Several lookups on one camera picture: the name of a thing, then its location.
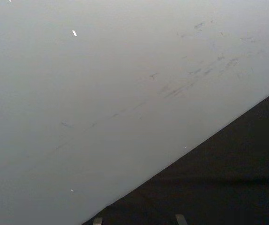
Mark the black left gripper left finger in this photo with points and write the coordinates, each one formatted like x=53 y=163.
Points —
x=98 y=221

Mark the black table cloth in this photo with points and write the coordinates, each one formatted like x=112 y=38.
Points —
x=223 y=182

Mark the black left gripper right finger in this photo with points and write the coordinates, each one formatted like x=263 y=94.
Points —
x=181 y=220

